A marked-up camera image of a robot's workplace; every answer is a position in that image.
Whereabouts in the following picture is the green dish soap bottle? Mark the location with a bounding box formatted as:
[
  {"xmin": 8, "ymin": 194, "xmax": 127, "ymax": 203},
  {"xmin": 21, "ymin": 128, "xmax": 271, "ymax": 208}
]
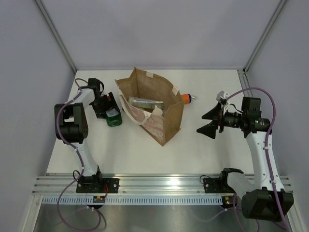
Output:
[{"xmin": 104, "ymin": 108, "xmax": 122, "ymax": 127}]

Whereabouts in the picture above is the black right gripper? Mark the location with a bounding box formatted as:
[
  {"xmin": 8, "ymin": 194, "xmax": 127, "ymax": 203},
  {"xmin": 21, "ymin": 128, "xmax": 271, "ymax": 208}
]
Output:
[{"xmin": 197, "ymin": 102, "xmax": 246, "ymax": 139}]

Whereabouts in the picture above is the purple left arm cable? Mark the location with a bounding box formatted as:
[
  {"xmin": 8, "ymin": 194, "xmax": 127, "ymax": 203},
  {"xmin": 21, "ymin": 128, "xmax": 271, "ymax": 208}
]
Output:
[{"xmin": 56, "ymin": 78, "xmax": 107, "ymax": 230}]

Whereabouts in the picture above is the orange spray bottle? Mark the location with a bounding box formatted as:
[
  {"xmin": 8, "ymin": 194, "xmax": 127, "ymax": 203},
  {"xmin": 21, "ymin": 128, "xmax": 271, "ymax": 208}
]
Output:
[{"xmin": 182, "ymin": 94, "xmax": 196, "ymax": 104}]

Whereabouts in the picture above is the aluminium front rail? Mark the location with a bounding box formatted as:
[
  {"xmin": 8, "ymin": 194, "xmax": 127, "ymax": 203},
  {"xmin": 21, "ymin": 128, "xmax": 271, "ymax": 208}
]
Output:
[{"xmin": 31, "ymin": 175, "xmax": 294, "ymax": 196}]

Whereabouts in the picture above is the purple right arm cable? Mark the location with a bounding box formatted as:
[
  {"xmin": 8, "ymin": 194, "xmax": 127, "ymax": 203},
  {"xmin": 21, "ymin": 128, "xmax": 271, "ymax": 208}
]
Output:
[{"xmin": 193, "ymin": 87, "xmax": 290, "ymax": 232}]

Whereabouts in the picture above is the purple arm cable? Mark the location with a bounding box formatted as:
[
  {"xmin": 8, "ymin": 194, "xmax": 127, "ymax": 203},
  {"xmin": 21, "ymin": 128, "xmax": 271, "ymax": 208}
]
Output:
[
  {"xmin": 56, "ymin": 78, "xmax": 107, "ymax": 230},
  {"xmin": 193, "ymin": 87, "xmax": 290, "ymax": 232}
]

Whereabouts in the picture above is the beige pump bottle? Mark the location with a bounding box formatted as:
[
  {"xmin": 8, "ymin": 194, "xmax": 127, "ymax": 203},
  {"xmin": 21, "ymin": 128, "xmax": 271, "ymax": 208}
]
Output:
[{"xmin": 152, "ymin": 105, "xmax": 163, "ymax": 116}]

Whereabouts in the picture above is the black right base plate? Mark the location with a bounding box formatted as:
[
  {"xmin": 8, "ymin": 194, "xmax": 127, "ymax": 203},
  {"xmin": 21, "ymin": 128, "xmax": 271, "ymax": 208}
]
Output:
[{"xmin": 203, "ymin": 177, "xmax": 235, "ymax": 193}]

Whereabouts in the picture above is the white slotted cable duct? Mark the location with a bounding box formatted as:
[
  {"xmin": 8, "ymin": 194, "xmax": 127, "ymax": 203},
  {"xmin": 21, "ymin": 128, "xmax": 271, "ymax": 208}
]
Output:
[{"xmin": 42, "ymin": 195, "xmax": 223, "ymax": 205}]

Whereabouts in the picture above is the aluminium frame post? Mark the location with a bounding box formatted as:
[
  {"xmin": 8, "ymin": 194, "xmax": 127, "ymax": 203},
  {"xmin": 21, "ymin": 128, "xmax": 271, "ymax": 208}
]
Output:
[
  {"xmin": 243, "ymin": 0, "xmax": 288, "ymax": 74},
  {"xmin": 33, "ymin": 0, "xmax": 77, "ymax": 74}
]

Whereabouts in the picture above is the aluminium rail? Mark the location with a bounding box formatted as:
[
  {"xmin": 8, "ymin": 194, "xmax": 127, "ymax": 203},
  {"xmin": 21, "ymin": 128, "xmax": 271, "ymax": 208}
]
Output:
[
  {"xmin": 31, "ymin": 175, "xmax": 294, "ymax": 196},
  {"xmin": 237, "ymin": 69, "xmax": 254, "ymax": 97}
]

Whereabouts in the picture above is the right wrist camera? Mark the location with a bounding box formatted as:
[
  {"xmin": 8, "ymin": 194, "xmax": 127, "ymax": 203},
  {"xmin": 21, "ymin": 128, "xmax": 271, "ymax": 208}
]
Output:
[{"xmin": 216, "ymin": 91, "xmax": 229, "ymax": 106}]

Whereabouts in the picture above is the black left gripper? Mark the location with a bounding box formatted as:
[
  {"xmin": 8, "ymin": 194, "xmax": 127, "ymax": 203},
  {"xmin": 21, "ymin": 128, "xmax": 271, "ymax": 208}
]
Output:
[{"xmin": 91, "ymin": 92, "xmax": 119, "ymax": 119}]

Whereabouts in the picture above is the brown canvas tote bag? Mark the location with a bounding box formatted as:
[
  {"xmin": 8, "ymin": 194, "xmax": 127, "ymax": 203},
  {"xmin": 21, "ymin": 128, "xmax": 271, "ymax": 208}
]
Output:
[{"xmin": 115, "ymin": 68, "xmax": 184, "ymax": 146}]

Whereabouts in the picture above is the left aluminium frame post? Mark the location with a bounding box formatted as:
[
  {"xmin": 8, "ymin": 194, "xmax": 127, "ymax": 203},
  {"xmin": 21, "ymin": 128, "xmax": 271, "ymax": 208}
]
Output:
[{"xmin": 33, "ymin": 0, "xmax": 77, "ymax": 74}]

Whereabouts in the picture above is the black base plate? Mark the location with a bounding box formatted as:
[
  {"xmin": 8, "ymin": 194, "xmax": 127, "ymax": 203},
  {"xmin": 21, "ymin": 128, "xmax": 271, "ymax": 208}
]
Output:
[
  {"xmin": 76, "ymin": 176, "xmax": 120, "ymax": 193},
  {"xmin": 203, "ymin": 177, "xmax": 235, "ymax": 193}
]

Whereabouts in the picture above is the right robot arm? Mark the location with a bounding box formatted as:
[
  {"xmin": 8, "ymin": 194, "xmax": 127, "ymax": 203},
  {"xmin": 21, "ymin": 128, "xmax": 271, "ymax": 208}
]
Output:
[{"xmin": 197, "ymin": 92, "xmax": 294, "ymax": 222}]

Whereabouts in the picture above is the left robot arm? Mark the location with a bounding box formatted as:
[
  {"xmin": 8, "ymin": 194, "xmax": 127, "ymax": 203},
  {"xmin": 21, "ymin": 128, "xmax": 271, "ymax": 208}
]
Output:
[{"xmin": 54, "ymin": 78, "xmax": 122, "ymax": 194}]

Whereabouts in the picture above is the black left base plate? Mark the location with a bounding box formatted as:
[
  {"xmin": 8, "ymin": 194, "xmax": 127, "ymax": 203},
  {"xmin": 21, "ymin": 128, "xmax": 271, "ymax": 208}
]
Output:
[{"xmin": 76, "ymin": 176, "xmax": 120, "ymax": 193}]

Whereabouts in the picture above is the right side aluminium rail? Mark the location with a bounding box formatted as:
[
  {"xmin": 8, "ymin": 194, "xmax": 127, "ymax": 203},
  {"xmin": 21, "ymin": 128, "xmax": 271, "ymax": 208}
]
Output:
[{"xmin": 237, "ymin": 69, "xmax": 254, "ymax": 97}]

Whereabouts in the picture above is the right aluminium frame post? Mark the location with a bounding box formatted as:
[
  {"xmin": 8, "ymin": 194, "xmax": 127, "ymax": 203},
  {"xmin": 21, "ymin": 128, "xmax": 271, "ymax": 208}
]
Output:
[{"xmin": 243, "ymin": 0, "xmax": 288, "ymax": 74}]

